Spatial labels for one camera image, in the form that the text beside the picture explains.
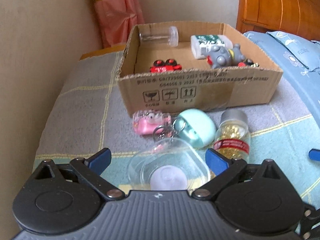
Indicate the white green pill bottle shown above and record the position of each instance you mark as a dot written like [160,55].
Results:
[201,44]

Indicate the wooden headboard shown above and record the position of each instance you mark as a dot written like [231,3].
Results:
[299,17]

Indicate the clear plastic container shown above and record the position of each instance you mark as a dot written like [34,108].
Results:
[168,165]

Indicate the clear plastic tube bottle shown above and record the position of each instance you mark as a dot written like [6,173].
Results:
[163,35]

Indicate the grey spotted toy figure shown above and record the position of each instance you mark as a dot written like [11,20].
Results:
[219,56]

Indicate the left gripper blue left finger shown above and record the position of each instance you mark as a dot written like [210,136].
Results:
[99,162]

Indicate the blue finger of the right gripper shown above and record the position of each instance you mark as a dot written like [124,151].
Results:
[314,154]

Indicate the mint green round case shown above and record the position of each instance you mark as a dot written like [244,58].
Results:
[195,127]

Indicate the pink keychain toy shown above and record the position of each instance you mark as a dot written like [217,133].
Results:
[146,121]

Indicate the cardboard box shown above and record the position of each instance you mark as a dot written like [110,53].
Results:
[197,85]

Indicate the black robot toy red eyes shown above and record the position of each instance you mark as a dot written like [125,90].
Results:
[248,63]

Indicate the blue floral pillow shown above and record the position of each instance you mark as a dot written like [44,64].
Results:
[299,60]

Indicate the grey teal checked blanket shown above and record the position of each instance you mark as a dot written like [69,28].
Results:
[89,114]

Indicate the pink orange curtain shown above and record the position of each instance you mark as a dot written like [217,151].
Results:
[116,18]

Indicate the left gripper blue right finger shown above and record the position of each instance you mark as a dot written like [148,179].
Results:
[216,162]

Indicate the golden capsule bottle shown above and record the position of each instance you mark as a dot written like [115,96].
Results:
[233,138]

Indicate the red black toy car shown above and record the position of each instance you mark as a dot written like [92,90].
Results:
[169,65]

